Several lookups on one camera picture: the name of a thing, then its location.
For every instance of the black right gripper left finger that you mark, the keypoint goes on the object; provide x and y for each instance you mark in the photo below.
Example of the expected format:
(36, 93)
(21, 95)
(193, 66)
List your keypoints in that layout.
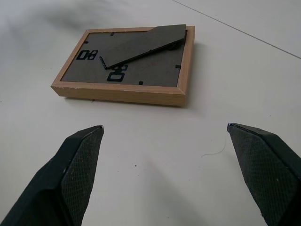
(63, 179)

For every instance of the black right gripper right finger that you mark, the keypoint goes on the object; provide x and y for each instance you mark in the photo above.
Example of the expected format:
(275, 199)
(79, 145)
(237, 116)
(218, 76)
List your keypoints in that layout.
(268, 174)

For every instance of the wooden picture frame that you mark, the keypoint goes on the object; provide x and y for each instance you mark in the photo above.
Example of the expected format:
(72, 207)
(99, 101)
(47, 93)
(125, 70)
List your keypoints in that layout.
(127, 68)

